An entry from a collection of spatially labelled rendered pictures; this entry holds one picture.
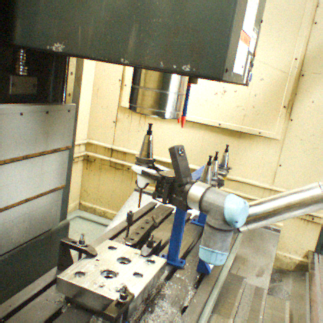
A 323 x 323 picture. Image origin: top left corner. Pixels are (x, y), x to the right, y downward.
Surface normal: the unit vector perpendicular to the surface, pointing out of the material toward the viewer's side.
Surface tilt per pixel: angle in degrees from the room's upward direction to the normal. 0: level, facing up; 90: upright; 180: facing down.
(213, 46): 90
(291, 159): 90
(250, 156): 90
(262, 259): 24
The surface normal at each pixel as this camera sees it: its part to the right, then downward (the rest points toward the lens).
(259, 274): 0.00, -0.81
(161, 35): -0.36, 0.17
